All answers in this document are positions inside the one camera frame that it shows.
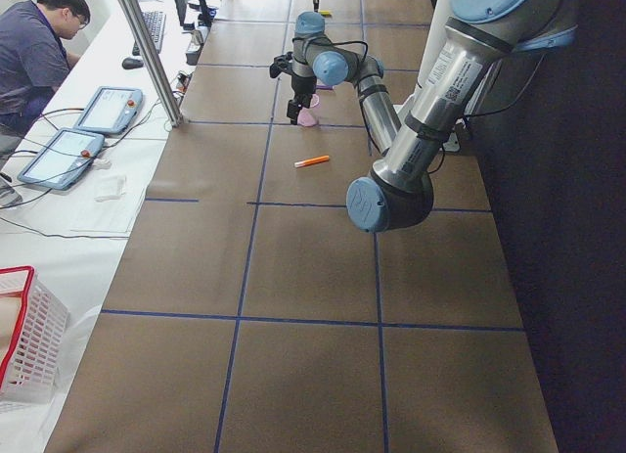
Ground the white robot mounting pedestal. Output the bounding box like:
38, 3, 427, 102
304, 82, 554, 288
390, 0, 471, 153

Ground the near teach pendant tablet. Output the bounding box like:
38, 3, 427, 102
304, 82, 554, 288
18, 128, 105, 191

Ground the black computer mouse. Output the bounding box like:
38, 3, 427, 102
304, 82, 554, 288
121, 57, 144, 69

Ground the computer monitor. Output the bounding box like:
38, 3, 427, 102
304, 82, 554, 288
173, 0, 216, 31

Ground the black keyboard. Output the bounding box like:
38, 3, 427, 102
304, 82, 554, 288
142, 10, 166, 54

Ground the far teach pendant tablet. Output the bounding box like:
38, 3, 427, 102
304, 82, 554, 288
73, 86, 144, 134

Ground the pink mesh pen holder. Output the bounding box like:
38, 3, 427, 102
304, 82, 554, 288
297, 94, 320, 127

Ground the teach pendant tablet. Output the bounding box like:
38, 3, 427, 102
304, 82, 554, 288
18, 128, 105, 191
73, 86, 144, 134

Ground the red white plastic basket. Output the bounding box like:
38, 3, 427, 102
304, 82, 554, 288
1, 266, 68, 413

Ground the seated man in blue shirt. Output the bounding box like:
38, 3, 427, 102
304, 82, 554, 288
1, 0, 91, 136

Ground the aluminium frame post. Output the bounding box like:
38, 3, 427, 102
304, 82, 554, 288
117, 0, 183, 127

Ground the black camera cable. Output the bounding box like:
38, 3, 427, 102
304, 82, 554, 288
291, 38, 369, 72

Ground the orange highlighter pen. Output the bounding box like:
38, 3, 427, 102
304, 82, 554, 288
293, 155, 330, 168

